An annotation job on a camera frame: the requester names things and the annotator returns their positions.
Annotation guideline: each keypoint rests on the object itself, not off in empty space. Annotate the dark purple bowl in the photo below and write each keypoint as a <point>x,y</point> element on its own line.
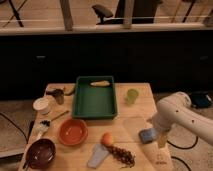
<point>40,154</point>

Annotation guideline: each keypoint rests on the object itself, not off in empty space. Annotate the orange ceramic bowl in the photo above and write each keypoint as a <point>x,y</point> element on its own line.
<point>72,132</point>

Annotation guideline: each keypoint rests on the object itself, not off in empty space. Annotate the white small cup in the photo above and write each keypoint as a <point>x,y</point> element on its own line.
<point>41,105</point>

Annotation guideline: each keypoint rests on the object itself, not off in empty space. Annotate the green translucent cup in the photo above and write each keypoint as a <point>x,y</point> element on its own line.
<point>132,95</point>

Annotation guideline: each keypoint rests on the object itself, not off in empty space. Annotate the grey metal cup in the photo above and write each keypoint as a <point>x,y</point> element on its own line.
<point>58,94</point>

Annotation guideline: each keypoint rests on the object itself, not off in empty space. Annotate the dark grape bunch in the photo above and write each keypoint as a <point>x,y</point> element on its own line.
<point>122,155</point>

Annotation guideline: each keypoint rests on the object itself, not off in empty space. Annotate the yellow corn cob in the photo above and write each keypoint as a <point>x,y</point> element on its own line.
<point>100,83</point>

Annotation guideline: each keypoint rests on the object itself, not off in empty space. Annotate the orange fruit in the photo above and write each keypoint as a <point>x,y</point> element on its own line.
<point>107,139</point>

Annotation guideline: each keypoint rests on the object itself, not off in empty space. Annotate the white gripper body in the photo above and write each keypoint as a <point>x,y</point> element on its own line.
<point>161,123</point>

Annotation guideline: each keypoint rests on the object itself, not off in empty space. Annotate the dark blue box on floor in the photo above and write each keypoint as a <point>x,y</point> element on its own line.
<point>200,100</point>

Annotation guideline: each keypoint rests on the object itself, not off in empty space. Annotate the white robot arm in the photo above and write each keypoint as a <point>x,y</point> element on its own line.
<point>175,109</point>

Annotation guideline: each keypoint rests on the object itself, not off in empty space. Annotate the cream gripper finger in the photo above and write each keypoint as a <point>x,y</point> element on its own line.
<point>162,140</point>

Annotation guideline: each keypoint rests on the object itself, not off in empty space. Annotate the blue sponge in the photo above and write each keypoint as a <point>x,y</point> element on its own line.
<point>147,135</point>

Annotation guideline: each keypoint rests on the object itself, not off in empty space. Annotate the white brush with wooden handle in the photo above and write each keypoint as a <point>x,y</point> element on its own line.
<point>43,126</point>

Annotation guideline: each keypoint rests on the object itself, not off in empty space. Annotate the black office chair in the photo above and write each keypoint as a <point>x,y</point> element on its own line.
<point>144,12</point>

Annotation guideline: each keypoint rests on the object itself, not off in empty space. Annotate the light blue cloth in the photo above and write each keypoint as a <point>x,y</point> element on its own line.
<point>99,154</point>

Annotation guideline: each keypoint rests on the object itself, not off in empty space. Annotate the green banana-shaped toy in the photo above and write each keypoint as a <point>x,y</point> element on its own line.
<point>69,90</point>

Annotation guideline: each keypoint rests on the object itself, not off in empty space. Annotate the green plastic tray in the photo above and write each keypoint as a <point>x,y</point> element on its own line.
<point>94,103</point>

